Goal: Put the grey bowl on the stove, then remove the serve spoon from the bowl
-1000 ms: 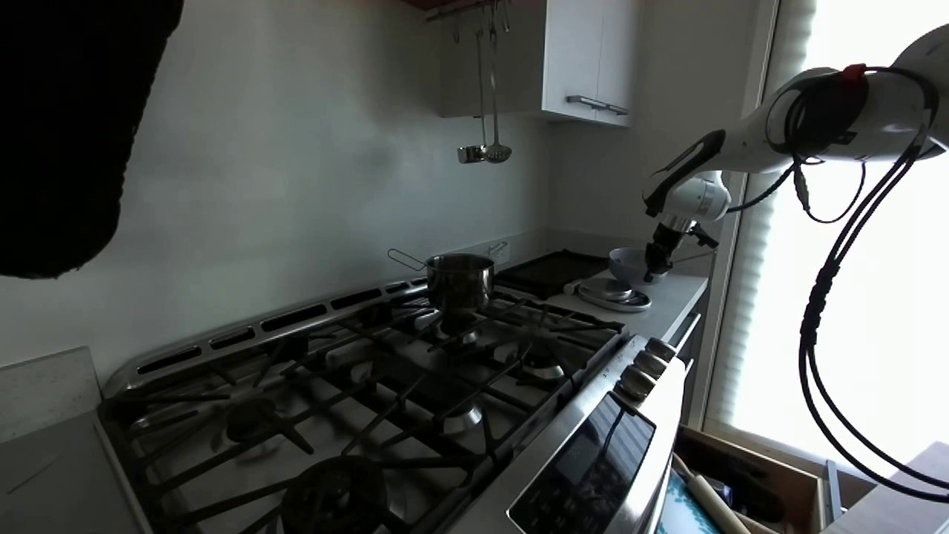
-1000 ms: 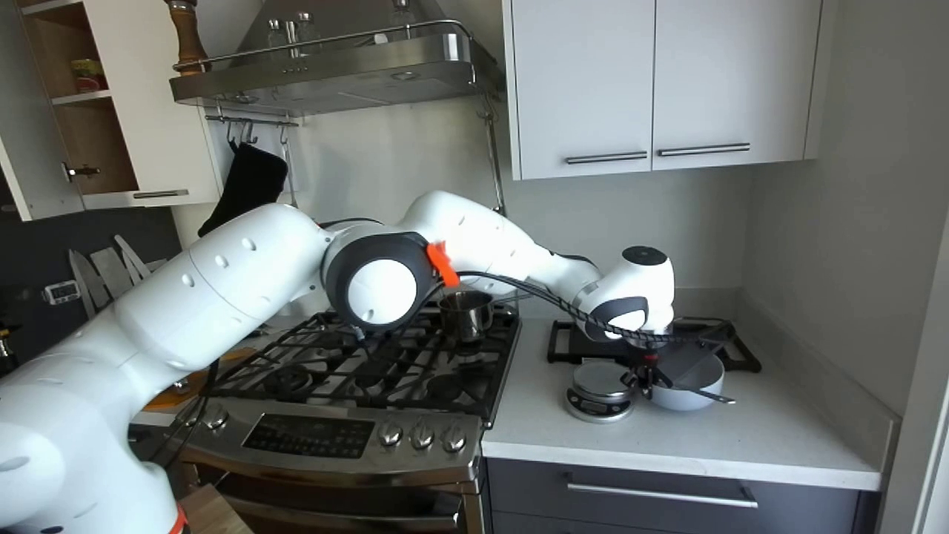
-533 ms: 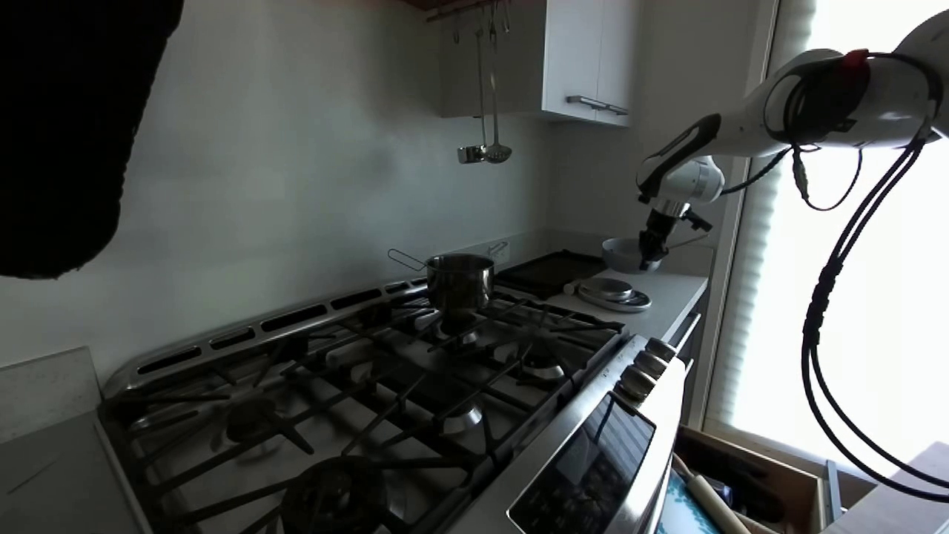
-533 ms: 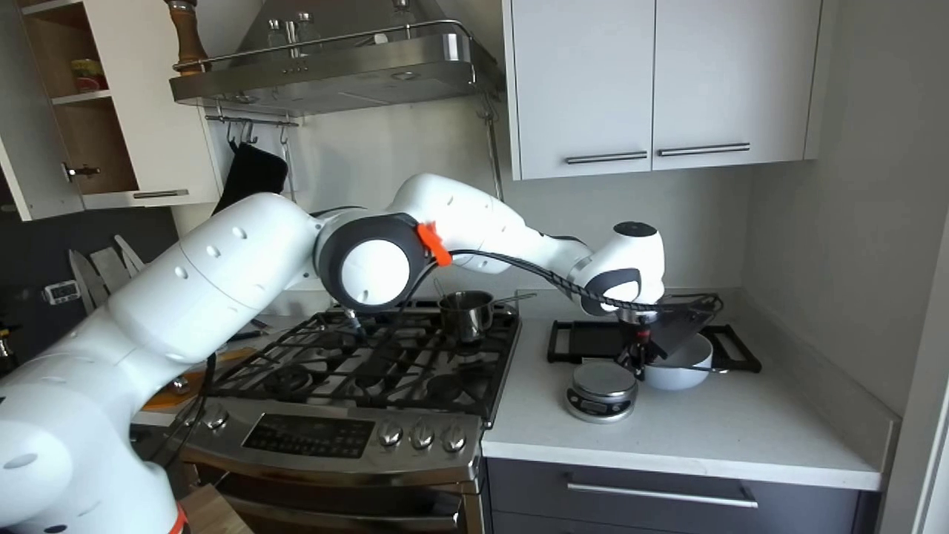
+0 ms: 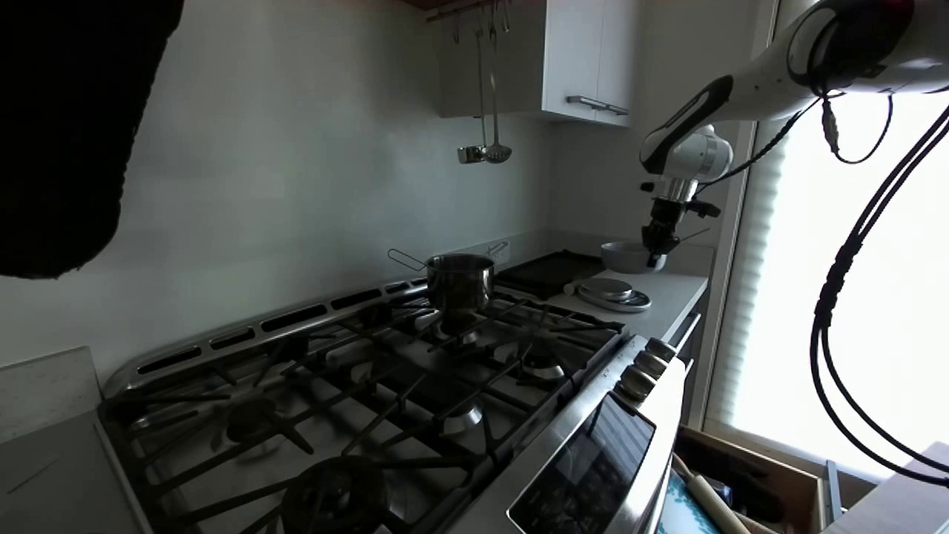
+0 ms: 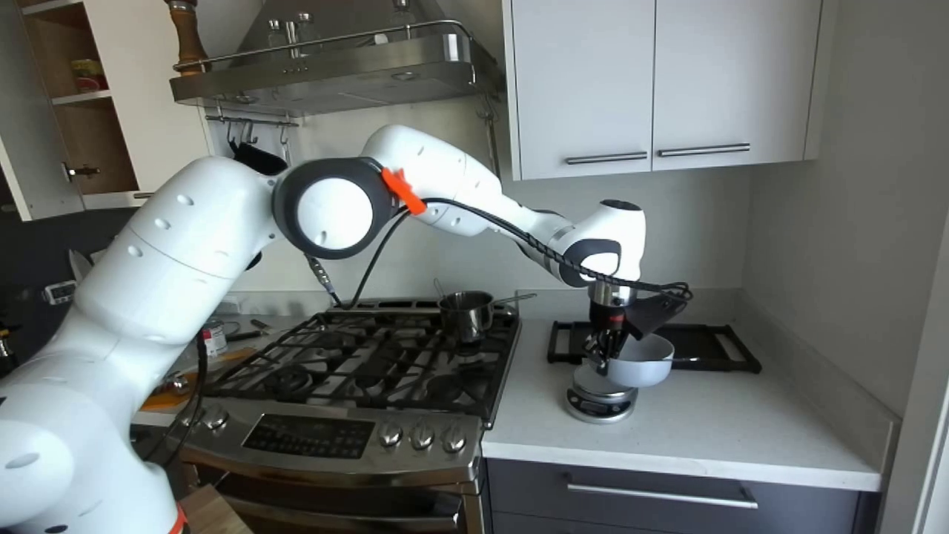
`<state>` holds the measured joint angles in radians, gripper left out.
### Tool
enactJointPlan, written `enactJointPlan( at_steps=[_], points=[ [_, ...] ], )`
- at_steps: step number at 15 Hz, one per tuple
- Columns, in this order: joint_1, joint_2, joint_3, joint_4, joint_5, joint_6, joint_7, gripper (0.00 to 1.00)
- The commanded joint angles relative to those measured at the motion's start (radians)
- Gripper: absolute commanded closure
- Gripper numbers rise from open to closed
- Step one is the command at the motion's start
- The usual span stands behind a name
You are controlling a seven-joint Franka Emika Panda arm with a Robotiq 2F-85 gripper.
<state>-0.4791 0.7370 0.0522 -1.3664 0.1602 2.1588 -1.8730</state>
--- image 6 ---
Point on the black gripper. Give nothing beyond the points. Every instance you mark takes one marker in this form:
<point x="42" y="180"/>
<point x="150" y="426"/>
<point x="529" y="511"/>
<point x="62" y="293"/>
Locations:
<point x="612" y="318"/>

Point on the grey bowl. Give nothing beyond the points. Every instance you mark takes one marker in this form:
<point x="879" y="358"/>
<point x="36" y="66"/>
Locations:
<point x="649" y="367"/>

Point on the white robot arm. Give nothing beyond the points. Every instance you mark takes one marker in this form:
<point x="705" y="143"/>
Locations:
<point x="167" y="256"/>

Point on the silver stove knob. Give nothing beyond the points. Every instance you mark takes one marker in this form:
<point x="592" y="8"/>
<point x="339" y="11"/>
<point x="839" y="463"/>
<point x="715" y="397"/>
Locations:
<point x="422" y="437"/>
<point x="456" y="440"/>
<point x="394" y="435"/>
<point x="214" y="422"/>

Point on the stainless steel gas stove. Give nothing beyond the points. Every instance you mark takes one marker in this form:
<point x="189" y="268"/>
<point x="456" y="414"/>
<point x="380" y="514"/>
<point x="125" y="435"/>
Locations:
<point x="346" y="367"/>

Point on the black rectangular tray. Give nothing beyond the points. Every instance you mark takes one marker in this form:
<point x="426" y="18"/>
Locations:
<point x="708" y="348"/>

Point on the small steel saucepan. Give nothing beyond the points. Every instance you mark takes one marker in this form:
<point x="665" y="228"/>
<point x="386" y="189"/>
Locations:
<point x="477" y="317"/>

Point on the wooden cutting board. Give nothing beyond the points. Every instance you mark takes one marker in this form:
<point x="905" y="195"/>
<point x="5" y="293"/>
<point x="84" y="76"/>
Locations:
<point x="234" y="363"/>

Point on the stainless steel range hood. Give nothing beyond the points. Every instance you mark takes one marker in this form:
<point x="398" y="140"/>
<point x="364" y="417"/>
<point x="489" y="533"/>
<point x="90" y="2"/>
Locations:
<point x="336" y="69"/>

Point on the black hanging utensil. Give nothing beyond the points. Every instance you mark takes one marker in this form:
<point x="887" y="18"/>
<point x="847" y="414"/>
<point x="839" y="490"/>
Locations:
<point x="257" y="155"/>

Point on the brown wooden board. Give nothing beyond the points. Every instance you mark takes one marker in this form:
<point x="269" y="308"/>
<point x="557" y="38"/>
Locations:
<point x="214" y="511"/>

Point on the open white shelf cabinet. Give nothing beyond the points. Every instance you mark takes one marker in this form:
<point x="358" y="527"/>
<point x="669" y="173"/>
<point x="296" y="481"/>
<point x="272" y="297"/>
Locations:
<point x="150" y="119"/>

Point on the brown wooden pepper mill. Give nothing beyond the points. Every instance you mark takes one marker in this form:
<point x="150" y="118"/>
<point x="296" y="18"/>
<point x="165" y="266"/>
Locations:
<point x="185" y="41"/>

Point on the white wall cabinet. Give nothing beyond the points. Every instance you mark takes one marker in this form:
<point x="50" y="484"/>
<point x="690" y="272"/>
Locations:
<point x="594" y="78"/>

